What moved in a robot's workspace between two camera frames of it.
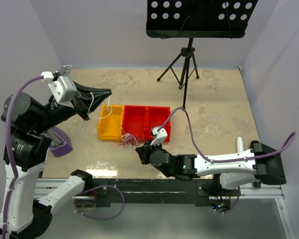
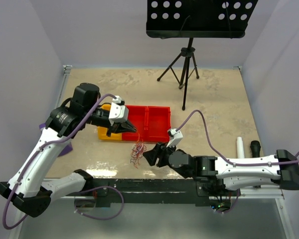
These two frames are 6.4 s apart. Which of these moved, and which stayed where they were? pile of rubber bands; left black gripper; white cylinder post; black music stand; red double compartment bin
Moved: pile of rubber bands; left black gripper
Stayed: red double compartment bin; black music stand; white cylinder post
